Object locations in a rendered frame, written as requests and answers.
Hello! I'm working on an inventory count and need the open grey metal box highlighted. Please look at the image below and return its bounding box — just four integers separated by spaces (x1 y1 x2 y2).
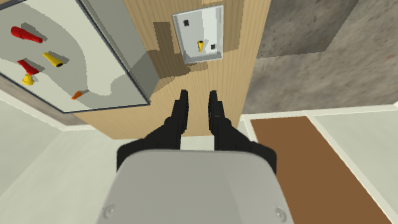
173 4 223 64

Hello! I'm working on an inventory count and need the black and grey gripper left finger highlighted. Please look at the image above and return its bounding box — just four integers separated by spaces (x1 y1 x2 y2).
116 89 189 173

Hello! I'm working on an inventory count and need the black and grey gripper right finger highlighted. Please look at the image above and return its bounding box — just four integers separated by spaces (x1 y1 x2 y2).
208 90 277 176

